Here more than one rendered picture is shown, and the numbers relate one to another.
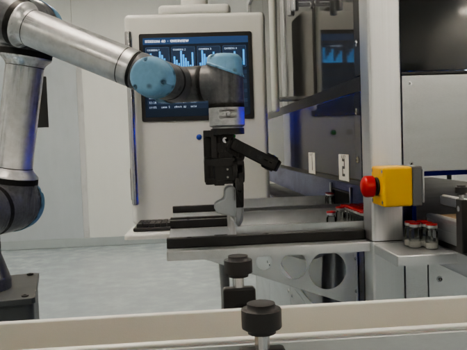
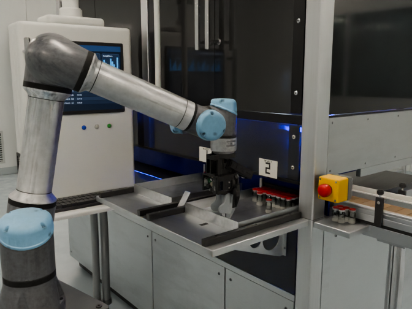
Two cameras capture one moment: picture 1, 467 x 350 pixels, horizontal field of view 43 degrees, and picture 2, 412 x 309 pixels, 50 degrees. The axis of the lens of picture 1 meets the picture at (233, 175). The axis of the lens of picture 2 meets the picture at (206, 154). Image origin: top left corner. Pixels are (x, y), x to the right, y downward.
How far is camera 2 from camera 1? 84 cm
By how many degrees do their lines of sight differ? 35
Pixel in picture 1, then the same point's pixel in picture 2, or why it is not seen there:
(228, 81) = (233, 120)
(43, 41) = (118, 92)
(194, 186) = (80, 167)
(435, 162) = (338, 168)
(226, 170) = (228, 183)
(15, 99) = (48, 132)
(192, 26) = (77, 35)
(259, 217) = (204, 203)
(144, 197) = not seen: hidden behind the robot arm
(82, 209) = not seen: outside the picture
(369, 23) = (319, 86)
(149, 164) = not seen: hidden behind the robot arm
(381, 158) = (318, 170)
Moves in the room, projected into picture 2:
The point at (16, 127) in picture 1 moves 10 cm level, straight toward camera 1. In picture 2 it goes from (48, 156) to (73, 160)
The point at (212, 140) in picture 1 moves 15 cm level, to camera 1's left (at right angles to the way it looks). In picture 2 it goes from (218, 162) to (173, 168)
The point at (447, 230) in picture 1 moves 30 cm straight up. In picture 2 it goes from (359, 211) to (365, 116)
